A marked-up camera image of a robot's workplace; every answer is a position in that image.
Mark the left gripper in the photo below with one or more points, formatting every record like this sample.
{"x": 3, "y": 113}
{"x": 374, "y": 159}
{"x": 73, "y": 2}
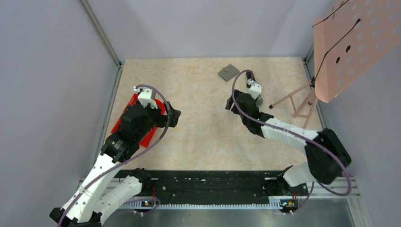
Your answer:
{"x": 170, "y": 116}

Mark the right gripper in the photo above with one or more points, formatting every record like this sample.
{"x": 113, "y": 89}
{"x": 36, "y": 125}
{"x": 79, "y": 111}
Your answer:
{"x": 250, "y": 82}

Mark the grey card holder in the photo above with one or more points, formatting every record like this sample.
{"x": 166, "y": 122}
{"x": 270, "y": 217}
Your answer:
{"x": 228, "y": 72}

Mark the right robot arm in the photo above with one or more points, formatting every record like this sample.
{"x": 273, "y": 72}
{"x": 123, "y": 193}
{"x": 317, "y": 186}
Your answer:
{"x": 325, "y": 154}

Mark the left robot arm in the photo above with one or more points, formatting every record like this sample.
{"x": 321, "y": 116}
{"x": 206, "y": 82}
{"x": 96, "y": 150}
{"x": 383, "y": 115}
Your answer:
{"x": 88, "y": 207}

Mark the black microphone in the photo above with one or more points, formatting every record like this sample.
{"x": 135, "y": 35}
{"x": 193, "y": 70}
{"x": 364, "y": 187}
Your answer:
{"x": 259, "y": 100}

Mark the red plastic bin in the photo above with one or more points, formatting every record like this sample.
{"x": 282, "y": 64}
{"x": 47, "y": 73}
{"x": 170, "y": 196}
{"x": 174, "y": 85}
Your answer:
{"x": 136, "y": 121}

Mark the pink music stand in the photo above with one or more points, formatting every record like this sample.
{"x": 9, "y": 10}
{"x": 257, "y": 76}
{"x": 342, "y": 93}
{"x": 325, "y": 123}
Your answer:
{"x": 352, "y": 37}

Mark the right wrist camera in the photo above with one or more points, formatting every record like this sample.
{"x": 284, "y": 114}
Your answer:
{"x": 254, "y": 89}

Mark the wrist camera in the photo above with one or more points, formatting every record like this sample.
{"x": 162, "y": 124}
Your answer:
{"x": 254, "y": 89}
{"x": 146, "y": 97}

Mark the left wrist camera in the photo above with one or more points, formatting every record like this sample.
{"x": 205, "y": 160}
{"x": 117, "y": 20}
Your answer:
{"x": 146, "y": 97}

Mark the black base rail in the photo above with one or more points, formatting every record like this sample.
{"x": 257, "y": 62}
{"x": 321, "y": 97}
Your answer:
{"x": 180, "y": 187}

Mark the aluminium frame post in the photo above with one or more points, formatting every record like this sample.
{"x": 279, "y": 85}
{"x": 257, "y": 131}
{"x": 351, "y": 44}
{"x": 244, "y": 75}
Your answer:
{"x": 100, "y": 32}

